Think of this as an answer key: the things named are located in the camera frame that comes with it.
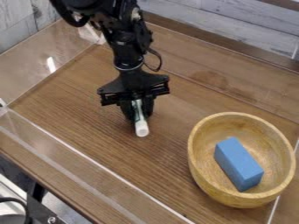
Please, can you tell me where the blue foam block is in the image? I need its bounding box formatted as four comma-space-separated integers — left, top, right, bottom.
213, 137, 264, 192

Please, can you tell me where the black cable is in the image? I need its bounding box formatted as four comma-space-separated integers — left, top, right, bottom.
0, 197, 33, 224

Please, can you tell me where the brown wooden bowl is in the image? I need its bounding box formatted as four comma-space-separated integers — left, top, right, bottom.
186, 112, 294, 208

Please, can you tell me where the green Expo marker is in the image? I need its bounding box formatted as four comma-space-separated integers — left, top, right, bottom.
132, 99, 149, 137

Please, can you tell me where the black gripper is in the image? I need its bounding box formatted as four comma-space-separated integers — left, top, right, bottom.
97, 64, 169, 121

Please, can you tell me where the black metal table leg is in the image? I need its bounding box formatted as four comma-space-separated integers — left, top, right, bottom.
31, 183, 46, 202

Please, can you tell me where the clear acrylic corner bracket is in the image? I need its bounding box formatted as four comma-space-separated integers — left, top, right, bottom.
77, 24, 106, 46

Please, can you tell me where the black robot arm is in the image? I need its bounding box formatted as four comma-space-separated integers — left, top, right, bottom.
49, 0, 169, 121

